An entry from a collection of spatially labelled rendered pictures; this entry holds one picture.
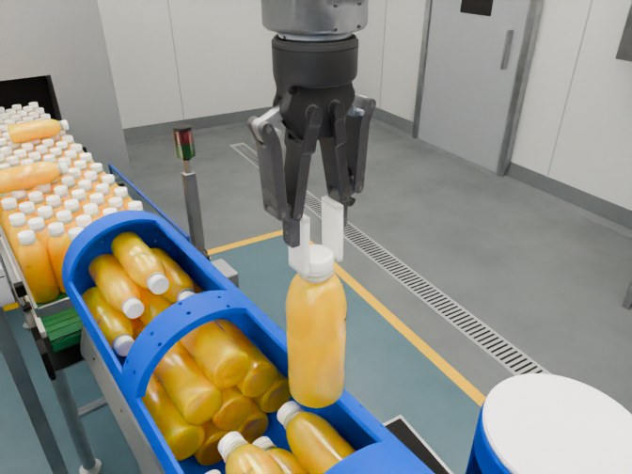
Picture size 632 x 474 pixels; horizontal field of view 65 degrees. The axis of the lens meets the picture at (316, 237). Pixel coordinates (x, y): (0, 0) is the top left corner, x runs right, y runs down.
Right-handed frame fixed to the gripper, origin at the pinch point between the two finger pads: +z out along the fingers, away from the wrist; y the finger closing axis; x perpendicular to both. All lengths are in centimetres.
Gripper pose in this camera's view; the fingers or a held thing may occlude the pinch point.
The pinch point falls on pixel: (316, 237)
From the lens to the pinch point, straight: 52.9
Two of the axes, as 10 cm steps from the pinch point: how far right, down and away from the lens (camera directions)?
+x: -6.1, -4.1, 6.8
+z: 0.0, 8.6, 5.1
